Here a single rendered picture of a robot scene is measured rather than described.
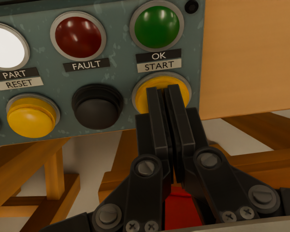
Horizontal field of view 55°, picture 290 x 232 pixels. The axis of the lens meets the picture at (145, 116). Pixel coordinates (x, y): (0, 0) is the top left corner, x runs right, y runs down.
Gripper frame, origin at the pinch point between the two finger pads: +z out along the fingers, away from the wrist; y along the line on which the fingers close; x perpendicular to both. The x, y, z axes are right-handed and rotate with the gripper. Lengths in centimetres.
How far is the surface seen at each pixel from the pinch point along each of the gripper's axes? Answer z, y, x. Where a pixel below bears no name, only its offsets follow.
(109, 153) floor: 62, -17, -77
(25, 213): 37, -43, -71
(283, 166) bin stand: 7.6, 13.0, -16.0
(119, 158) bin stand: 16.9, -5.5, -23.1
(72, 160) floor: 62, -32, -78
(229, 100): 4.4, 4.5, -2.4
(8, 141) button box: 2.9, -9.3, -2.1
